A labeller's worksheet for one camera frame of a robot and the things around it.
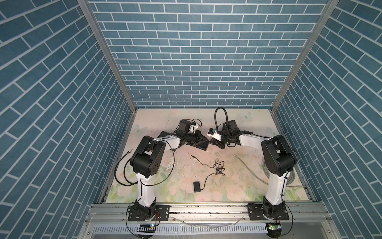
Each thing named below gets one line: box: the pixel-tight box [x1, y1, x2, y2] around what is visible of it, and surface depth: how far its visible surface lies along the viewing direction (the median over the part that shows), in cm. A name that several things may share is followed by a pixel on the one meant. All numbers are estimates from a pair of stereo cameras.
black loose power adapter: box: [192, 179, 201, 193], surface depth 82 cm
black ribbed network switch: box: [191, 137, 210, 152], surface depth 95 cm
